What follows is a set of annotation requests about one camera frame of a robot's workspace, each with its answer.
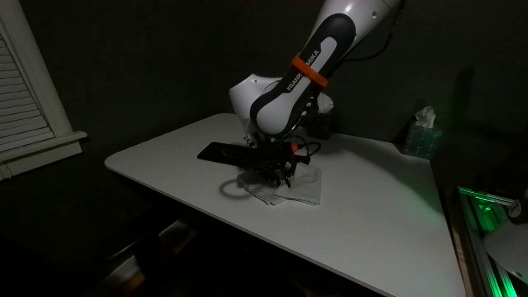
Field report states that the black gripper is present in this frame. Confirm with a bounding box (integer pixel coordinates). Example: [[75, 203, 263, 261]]
[[250, 142, 310, 175]]

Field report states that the white cloth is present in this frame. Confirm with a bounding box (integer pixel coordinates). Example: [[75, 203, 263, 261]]
[[237, 165, 321, 206]]

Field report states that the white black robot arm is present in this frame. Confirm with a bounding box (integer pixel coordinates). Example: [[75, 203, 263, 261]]
[[229, 0, 400, 177]]

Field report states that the black rectangular device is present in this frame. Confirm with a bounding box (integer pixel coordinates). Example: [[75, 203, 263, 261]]
[[197, 142, 257, 167]]

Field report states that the window with white blinds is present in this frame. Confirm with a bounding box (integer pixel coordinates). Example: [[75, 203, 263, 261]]
[[0, 0, 87, 180]]

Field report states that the thin black cable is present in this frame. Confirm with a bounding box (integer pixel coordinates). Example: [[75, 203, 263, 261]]
[[217, 177, 260, 201]]

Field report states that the aluminium frame rail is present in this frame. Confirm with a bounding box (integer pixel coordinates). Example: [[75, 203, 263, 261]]
[[443, 186, 528, 297]]

